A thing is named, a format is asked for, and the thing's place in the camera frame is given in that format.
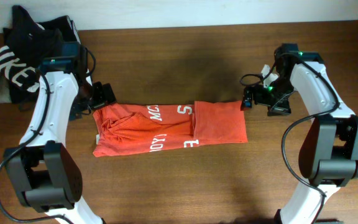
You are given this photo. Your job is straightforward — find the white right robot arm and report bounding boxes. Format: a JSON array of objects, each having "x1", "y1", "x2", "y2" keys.
[{"x1": 241, "y1": 44, "x2": 358, "y2": 224}]

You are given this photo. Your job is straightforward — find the folded grey garment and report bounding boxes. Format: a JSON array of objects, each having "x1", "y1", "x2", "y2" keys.
[{"x1": 0, "y1": 75, "x2": 12, "y2": 104}]

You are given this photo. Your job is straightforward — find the black t-shirt white letters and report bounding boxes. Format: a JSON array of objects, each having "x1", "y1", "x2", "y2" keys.
[{"x1": 0, "y1": 5, "x2": 80, "y2": 104}]

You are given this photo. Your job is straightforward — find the orange t-shirt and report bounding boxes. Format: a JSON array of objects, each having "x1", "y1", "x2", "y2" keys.
[{"x1": 93, "y1": 101, "x2": 247, "y2": 157}]

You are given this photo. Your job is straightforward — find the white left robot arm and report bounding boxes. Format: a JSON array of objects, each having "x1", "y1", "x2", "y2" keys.
[{"x1": 0, "y1": 57, "x2": 104, "y2": 223}]

